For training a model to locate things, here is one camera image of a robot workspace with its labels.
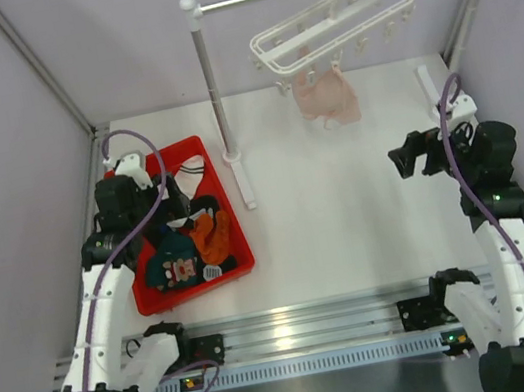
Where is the white plastic clip hanger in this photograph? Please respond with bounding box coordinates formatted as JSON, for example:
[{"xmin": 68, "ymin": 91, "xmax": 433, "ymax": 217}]
[{"xmin": 249, "ymin": 0, "xmax": 415, "ymax": 96}]

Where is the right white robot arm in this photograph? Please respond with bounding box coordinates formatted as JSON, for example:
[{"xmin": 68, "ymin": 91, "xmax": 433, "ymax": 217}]
[{"xmin": 388, "ymin": 121, "xmax": 524, "ymax": 392}]

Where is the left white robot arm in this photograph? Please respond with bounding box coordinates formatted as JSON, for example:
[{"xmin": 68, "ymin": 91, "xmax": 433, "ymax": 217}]
[{"xmin": 57, "ymin": 172, "xmax": 198, "ymax": 392}]

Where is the pink sock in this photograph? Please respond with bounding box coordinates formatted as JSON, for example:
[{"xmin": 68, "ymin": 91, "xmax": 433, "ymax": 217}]
[{"xmin": 291, "ymin": 53, "xmax": 362, "ymax": 129}]

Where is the red plastic tray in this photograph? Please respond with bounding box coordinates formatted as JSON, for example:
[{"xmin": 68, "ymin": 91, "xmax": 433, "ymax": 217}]
[{"xmin": 132, "ymin": 136, "xmax": 255, "ymax": 316}]

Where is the perforated cable duct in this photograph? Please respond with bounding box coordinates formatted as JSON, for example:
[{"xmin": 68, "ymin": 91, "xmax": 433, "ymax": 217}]
[{"xmin": 155, "ymin": 329, "xmax": 472, "ymax": 392}]

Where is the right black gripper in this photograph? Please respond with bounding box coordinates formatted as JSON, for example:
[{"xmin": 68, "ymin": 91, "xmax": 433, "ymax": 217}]
[{"xmin": 385, "ymin": 114, "xmax": 480, "ymax": 193}]

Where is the white sock with stripes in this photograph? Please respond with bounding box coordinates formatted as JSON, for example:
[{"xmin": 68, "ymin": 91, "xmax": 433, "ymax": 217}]
[{"xmin": 163, "ymin": 154, "xmax": 206, "ymax": 200}]

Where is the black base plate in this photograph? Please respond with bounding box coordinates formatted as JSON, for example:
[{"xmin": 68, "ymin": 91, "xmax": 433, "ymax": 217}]
[
  {"xmin": 181, "ymin": 333, "xmax": 225, "ymax": 366},
  {"xmin": 396, "ymin": 296, "xmax": 444, "ymax": 332}
]

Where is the metal drying rack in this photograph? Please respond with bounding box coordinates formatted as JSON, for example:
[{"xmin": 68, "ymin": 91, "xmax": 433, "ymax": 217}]
[{"xmin": 178, "ymin": 0, "xmax": 478, "ymax": 211}]

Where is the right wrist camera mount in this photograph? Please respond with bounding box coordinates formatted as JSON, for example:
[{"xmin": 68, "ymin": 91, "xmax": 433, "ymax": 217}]
[{"xmin": 437, "ymin": 93, "xmax": 477, "ymax": 136}]

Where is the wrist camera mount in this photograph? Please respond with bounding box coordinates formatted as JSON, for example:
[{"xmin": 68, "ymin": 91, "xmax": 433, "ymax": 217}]
[
  {"xmin": 437, "ymin": 93, "xmax": 477, "ymax": 136},
  {"xmin": 103, "ymin": 151, "xmax": 152, "ymax": 190}
]

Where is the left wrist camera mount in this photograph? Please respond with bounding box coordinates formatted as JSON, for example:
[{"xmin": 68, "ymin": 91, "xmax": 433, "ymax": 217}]
[{"xmin": 103, "ymin": 151, "xmax": 152, "ymax": 190}]

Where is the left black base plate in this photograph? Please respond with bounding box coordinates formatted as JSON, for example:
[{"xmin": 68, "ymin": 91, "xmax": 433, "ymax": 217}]
[{"xmin": 181, "ymin": 333, "xmax": 225, "ymax": 366}]

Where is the dark green reindeer sock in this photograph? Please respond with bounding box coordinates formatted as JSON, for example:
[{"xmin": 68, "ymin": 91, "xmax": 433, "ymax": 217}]
[{"xmin": 145, "ymin": 232, "xmax": 198, "ymax": 292}]

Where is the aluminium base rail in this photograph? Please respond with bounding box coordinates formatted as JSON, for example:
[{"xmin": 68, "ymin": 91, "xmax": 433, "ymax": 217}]
[{"xmin": 44, "ymin": 261, "xmax": 524, "ymax": 392}]

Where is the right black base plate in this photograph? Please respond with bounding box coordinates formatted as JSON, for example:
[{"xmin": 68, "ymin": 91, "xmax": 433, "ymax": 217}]
[{"xmin": 396, "ymin": 296, "xmax": 444, "ymax": 332}]

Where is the orange sock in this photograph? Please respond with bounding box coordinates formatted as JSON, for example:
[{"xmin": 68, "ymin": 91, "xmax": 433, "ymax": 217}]
[{"xmin": 189, "ymin": 210, "xmax": 231, "ymax": 266}]

